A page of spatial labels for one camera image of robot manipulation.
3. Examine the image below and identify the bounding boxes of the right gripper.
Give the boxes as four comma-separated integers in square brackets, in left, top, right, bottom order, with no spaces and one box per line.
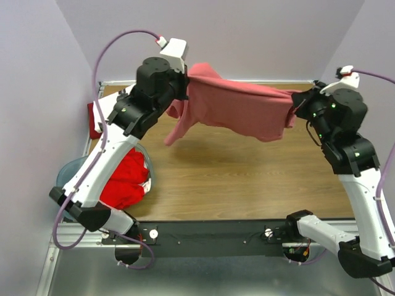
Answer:
[293,81,335,144]

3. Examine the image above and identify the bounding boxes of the pink polo shirt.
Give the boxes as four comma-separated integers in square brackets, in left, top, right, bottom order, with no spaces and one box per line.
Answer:
[164,63,295,146]

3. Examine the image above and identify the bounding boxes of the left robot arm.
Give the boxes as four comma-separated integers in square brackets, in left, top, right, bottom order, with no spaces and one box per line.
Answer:
[49,55,189,244]

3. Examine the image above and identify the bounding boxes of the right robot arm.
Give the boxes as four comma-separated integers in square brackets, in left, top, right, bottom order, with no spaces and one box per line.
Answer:
[284,81,394,278]

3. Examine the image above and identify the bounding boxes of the folded white printed t-shirt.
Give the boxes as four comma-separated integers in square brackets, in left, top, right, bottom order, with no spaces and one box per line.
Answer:
[93,84,134,132]

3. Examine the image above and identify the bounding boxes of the folded dark red t-shirt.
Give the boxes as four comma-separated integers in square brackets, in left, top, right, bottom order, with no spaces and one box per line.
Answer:
[87,102,102,139]

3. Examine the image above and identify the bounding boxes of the red and white t-shirt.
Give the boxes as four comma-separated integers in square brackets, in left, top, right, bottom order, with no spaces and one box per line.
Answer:
[100,148,151,210]

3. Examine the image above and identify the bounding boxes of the clear plastic basket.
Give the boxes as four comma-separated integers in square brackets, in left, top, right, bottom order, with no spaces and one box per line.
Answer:
[57,143,155,221]

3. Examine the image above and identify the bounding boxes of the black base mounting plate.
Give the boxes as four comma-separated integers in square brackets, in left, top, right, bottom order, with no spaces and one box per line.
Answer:
[101,218,312,259]

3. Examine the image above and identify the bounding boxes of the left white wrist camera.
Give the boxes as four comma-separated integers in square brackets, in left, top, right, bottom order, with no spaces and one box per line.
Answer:
[156,36,188,73]

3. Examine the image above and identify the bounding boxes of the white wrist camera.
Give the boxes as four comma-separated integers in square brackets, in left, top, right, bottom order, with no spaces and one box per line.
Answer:
[320,65,360,96]
[156,36,188,73]

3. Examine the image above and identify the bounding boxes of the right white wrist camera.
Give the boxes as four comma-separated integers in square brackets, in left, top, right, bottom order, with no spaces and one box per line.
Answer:
[320,65,360,96]

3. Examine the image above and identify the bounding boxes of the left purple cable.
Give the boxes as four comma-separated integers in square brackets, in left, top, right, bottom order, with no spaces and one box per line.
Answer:
[51,29,161,250]

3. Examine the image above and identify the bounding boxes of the purple cable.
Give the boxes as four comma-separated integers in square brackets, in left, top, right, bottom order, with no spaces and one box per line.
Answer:
[51,29,161,250]
[348,69,395,247]

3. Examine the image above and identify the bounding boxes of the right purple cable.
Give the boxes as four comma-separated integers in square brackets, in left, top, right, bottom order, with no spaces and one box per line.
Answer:
[348,69,395,247]

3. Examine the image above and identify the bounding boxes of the aluminium frame rail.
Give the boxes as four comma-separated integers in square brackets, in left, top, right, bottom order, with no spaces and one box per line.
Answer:
[35,221,106,296]

